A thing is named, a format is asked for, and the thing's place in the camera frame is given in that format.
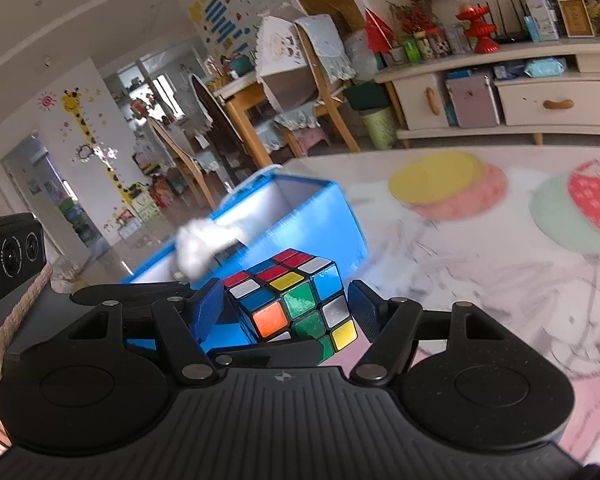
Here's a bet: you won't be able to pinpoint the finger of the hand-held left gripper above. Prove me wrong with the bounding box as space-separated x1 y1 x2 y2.
70 281 193 307
207 337 326 367

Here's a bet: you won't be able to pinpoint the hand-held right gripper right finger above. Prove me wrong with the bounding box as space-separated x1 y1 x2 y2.
346 279 527 387

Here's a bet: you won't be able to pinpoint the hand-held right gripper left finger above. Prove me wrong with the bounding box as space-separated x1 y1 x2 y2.
54 279 227 386

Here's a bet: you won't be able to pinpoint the fluffy plush toy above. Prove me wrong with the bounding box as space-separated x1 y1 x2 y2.
174 217 241 278

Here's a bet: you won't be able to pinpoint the rubik's cube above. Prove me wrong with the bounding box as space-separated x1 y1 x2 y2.
223 248 358 366

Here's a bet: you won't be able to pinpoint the blue cardboard box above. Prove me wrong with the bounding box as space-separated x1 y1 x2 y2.
120 170 368 356

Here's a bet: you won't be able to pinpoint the rabbit print table cover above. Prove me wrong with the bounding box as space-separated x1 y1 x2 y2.
280 142 600 466

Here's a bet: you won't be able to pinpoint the curved wooden chair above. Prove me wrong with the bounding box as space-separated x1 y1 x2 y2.
147 120 218 211

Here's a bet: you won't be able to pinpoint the green waste bin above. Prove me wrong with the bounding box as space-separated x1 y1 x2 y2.
360 106 400 150

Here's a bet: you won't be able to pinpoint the light wooden chair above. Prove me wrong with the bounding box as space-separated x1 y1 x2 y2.
260 15 363 161

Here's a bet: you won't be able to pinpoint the dark wooden chair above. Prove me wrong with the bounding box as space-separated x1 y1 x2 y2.
187 74 261 171

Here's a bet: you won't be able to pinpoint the lace seat cushion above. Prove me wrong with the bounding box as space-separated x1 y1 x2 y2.
272 102 321 133

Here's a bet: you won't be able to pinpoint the wooden dining table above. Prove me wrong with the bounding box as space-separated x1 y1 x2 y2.
212 80 276 171

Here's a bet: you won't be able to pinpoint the pink metal case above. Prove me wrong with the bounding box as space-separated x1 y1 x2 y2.
445 76 501 128

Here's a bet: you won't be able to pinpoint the pale blue lace cloth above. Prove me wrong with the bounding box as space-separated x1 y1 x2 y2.
294 14 356 83

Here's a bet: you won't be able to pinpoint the cream tv cabinet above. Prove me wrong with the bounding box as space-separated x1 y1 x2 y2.
372 35 600 148

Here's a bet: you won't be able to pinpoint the white cartoon chair cover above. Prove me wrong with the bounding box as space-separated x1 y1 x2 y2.
254 2 316 113

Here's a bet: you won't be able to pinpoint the blue packets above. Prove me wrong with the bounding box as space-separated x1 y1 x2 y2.
492 62 526 81

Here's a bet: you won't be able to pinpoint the red flag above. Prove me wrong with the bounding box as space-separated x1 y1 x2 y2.
364 7 396 53

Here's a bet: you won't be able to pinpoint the dried red flowers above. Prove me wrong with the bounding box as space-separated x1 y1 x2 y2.
387 0 438 36

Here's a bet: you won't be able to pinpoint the red tiered stand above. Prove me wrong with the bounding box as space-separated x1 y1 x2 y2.
455 2 502 55

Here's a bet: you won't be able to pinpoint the blue wet wipes pack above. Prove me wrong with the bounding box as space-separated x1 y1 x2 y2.
524 57 568 77

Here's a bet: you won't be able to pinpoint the black router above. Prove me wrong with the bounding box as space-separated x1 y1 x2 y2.
487 0 531 45

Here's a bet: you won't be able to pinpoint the white blue product box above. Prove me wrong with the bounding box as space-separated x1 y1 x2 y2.
522 0 561 43

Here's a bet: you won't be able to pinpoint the wooden framed certificate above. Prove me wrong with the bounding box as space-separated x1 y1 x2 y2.
557 0 592 38

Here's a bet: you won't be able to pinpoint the twine rope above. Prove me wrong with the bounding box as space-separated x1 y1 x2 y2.
0 264 54 391

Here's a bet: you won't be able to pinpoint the giraffe height wall sticker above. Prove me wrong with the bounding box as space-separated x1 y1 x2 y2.
60 89 141 211

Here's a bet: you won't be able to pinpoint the blue yellow wall chart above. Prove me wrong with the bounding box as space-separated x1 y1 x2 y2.
187 0 286 56

